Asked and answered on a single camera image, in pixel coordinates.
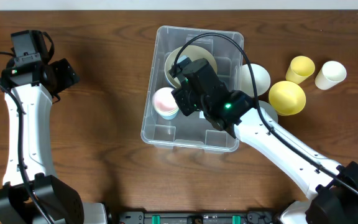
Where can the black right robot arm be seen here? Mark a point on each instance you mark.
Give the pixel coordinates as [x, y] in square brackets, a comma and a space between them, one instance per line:
[330, 188]

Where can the cream white cup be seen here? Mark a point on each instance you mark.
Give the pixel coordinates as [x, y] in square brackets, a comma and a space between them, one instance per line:
[331, 73]

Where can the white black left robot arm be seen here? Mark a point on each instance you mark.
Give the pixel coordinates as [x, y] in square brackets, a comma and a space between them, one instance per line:
[31, 191]

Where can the pink cup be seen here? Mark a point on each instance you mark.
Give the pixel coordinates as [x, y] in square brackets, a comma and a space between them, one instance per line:
[164, 102]

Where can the yellow cup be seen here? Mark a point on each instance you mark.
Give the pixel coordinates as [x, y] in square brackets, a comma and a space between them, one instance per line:
[301, 67]

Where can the cream beige bowl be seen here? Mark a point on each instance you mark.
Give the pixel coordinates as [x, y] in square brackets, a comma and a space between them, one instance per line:
[193, 52]

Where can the clear plastic storage container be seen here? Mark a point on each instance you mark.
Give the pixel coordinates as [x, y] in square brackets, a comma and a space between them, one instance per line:
[188, 131]

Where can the white bowl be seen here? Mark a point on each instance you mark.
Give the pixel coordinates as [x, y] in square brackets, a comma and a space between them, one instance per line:
[262, 79]

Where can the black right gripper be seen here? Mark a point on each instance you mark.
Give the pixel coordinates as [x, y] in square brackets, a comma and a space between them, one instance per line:
[183, 100]

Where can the light blue cup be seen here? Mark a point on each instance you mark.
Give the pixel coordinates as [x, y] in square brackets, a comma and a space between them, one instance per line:
[168, 116]

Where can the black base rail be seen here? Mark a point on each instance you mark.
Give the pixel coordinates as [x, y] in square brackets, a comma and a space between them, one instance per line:
[253, 217]

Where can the light grey bowl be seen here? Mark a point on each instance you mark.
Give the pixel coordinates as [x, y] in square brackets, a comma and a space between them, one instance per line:
[268, 112]

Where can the yellow bowl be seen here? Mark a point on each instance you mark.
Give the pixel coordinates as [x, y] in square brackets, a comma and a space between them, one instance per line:
[287, 98]

